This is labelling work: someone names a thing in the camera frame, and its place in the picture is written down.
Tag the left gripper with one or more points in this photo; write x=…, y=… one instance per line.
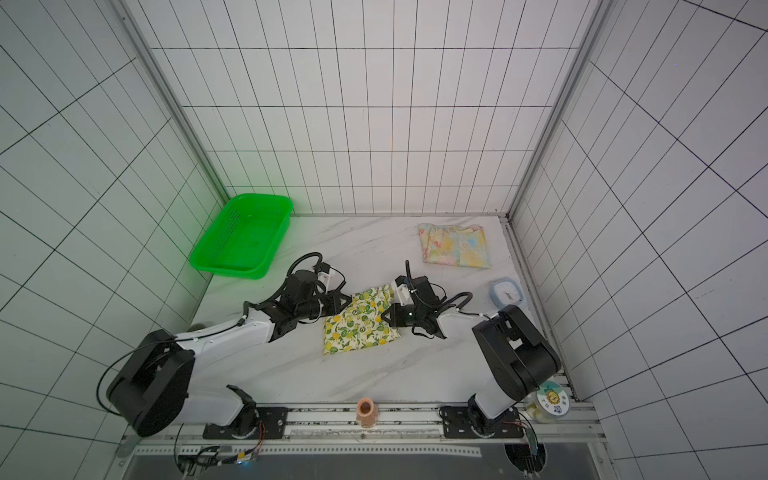
x=335, y=303

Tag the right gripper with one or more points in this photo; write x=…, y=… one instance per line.
x=395, y=311

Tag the green lemon print skirt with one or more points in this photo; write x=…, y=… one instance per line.
x=360, y=325

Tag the pastel floral skirt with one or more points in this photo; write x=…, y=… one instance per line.
x=454, y=245

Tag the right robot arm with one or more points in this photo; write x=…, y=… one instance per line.
x=520, y=359

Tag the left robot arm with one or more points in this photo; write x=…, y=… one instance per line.
x=155, y=387

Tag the blue rimmed container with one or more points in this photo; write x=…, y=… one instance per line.
x=507, y=292

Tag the green plastic basket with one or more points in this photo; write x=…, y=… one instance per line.
x=244, y=238

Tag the right electronics board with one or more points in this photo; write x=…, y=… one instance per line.
x=530, y=456

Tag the electronics board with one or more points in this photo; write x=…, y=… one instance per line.
x=530, y=456
x=210, y=457

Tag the left electronics board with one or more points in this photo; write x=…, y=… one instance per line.
x=210, y=457

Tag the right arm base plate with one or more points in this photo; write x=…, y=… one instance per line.
x=465, y=422

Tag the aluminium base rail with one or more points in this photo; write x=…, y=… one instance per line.
x=333, y=428

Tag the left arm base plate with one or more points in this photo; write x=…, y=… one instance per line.
x=264, y=423

